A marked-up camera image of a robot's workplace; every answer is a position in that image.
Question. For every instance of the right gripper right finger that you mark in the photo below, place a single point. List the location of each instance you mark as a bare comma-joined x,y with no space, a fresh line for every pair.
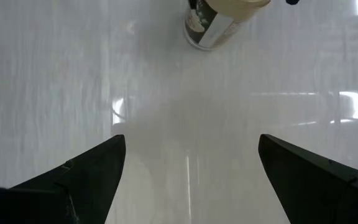
322,193

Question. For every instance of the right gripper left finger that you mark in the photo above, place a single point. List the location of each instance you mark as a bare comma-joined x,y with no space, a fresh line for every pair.
73,193

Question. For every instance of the tan lid furikake jar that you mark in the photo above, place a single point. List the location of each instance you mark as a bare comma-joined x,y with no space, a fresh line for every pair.
216,21

